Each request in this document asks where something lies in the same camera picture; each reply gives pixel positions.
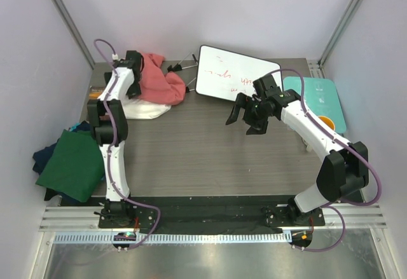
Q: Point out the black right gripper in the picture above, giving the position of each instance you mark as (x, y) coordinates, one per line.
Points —
(257, 127)

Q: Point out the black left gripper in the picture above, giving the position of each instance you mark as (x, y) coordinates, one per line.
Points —
(133, 91)

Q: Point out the metal wire board stand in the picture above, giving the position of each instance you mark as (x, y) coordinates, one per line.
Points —
(178, 67)

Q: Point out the red t shirt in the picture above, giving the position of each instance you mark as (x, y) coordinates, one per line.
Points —
(159, 87)

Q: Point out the white dry erase board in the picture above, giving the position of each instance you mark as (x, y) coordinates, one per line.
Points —
(223, 74)

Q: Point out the teal cutting board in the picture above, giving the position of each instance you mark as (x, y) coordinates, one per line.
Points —
(322, 98)

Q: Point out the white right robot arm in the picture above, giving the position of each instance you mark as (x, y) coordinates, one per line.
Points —
(343, 170)

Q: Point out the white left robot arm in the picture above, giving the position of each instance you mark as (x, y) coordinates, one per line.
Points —
(109, 127)

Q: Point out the white t shirt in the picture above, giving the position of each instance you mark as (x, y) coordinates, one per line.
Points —
(143, 110)

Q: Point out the orange cover book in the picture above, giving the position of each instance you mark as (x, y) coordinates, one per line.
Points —
(95, 92)

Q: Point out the white mug orange inside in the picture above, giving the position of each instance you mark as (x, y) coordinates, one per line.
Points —
(328, 122)

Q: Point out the teal t shirt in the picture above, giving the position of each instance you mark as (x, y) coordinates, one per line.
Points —
(71, 129)

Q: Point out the green t shirt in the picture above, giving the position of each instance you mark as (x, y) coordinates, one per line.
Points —
(75, 168)

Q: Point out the navy blue t shirt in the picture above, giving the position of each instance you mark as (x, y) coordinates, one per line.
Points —
(42, 157)

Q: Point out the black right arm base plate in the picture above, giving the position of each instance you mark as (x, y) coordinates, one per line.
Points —
(280, 216)

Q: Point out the aluminium left corner post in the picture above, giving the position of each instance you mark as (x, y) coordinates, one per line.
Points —
(73, 30)

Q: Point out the aluminium corner post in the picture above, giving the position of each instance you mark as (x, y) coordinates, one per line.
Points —
(73, 30)
(339, 30)

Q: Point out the white perforated cable rail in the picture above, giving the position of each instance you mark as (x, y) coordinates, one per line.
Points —
(127, 238)

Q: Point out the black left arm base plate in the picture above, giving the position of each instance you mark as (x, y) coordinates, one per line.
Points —
(122, 214)

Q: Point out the aluminium right corner post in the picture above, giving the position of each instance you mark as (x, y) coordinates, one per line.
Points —
(339, 30)

